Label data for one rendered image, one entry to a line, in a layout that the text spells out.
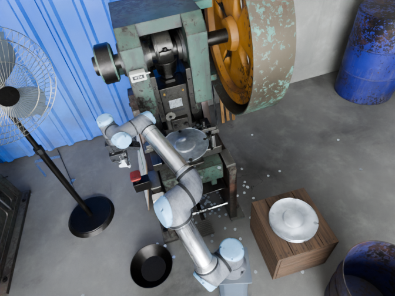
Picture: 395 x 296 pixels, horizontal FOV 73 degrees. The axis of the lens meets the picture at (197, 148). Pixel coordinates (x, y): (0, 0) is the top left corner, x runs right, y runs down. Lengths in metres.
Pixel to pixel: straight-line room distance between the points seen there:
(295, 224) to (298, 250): 0.15
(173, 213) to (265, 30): 0.77
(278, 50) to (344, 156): 1.77
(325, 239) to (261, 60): 1.15
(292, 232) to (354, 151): 1.29
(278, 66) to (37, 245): 2.21
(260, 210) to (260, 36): 1.13
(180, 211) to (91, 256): 1.34
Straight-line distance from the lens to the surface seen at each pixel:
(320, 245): 1.79
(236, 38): 1.40
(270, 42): 1.11
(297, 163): 2.57
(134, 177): 1.56
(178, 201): 1.07
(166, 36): 1.31
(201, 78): 1.37
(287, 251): 1.74
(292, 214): 1.81
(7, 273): 2.58
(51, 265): 2.44
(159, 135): 1.19
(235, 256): 1.34
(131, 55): 1.25
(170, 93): 1.42
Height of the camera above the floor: 1.93
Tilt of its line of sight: 46 degrees down
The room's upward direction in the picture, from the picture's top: 9 degrees counter-clockwise
